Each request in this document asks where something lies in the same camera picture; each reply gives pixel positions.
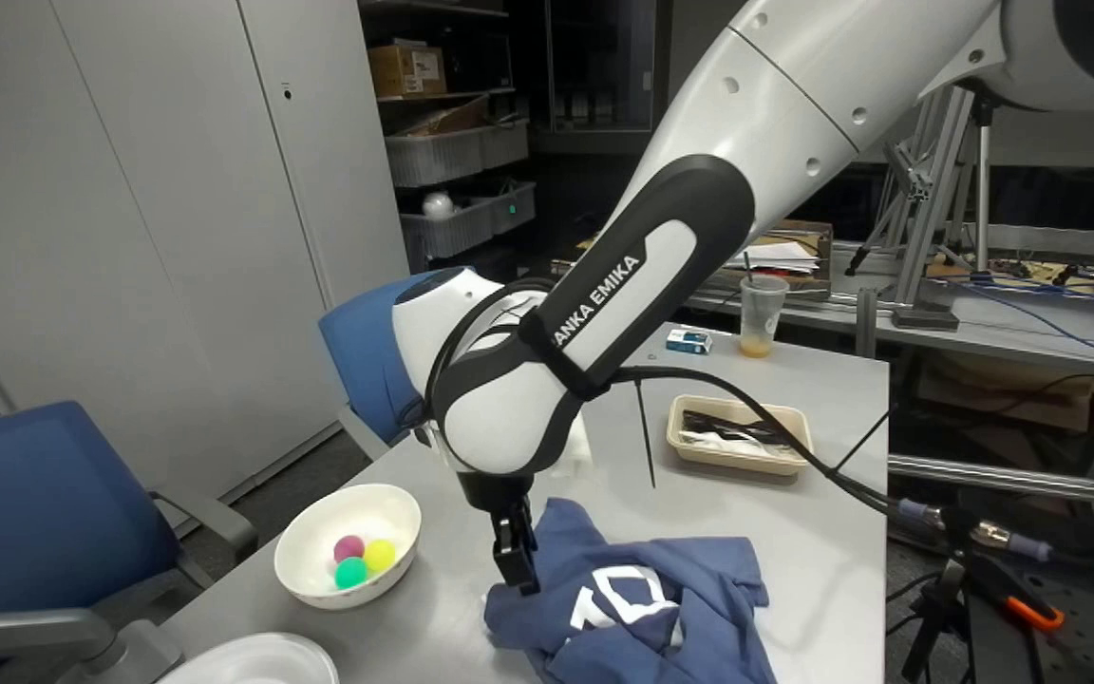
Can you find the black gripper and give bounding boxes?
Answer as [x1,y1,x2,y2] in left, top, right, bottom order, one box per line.
[458,473,540,592]

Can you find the blue t-shirt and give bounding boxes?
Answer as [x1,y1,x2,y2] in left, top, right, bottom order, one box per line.
[482,500,775,684]

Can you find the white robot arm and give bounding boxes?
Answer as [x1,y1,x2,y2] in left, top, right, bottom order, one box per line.
[391,0,1094,592]

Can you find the yellow ball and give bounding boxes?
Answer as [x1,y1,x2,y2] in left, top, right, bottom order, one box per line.
[366,541,400,574]

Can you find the pink ball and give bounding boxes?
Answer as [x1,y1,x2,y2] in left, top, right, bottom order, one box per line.
[334,536,366,562]

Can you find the green ball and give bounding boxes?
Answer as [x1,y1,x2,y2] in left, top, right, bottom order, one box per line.
[334,559,368,590]

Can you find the white bowl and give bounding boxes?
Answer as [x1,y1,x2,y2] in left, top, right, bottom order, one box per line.
[274,484,420,612]

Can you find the far blue chair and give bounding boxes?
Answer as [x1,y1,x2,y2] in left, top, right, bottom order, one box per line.
[317,269,445,459]

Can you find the blue chair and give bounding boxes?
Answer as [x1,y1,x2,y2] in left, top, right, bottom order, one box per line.
[0,398,259,684]
[317,269,445,459]

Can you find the black cutlery in tray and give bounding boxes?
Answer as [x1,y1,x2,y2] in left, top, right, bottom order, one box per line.
[682,412,790,444]

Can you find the beige tray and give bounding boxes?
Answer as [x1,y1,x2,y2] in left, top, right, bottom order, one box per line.
[666,395,811,479]

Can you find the small white blue box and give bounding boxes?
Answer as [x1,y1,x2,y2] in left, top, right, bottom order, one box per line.
[666,331,710,359]

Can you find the white plate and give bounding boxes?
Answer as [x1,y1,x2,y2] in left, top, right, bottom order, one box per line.
[154,633,336,684]

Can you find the grey storage bin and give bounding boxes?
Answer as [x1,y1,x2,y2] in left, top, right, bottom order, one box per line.
[402,179,534,265]

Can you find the plastic cup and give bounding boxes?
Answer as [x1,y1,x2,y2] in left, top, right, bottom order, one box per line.
[735,273,790,359]

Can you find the near blue chair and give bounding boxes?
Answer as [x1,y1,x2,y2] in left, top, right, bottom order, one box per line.
[0,398,259,684]

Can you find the cardboard box on shelf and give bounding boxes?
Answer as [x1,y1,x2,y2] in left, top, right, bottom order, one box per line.
[368,41,448,99]

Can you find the orange black clamp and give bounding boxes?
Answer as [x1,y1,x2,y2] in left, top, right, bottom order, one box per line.
[953,545,1066,636]

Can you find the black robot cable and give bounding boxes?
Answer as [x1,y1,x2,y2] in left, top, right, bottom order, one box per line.
[426,281,1057,566]

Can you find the aluminium frame stand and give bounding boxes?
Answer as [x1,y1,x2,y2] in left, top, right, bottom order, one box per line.
[845,87,992,340]

